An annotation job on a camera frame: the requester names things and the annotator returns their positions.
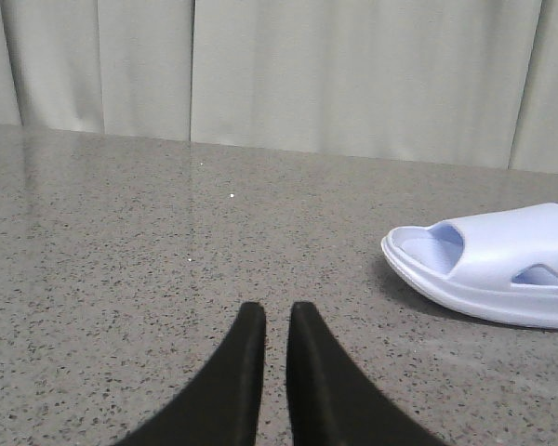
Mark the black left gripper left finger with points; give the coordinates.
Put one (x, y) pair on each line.
(220, 406)

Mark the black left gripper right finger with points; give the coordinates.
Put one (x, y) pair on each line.
(330, 400)

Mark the light blue slipper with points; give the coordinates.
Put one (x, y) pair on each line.
(500, 266)

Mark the grey-white curtain backdrop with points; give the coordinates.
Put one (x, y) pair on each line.
(456, 82)

